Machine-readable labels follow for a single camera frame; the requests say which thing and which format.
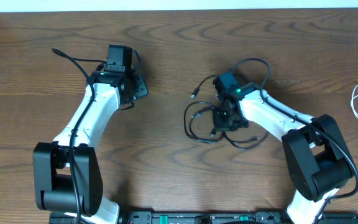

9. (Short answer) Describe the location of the black USB cable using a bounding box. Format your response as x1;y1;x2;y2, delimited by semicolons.
190;73;270;151
183;101;225;144

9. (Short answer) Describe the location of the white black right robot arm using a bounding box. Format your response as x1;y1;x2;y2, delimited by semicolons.
213;72;358;223

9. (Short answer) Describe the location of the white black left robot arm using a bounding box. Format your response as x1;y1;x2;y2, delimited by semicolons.
32;45;149;223

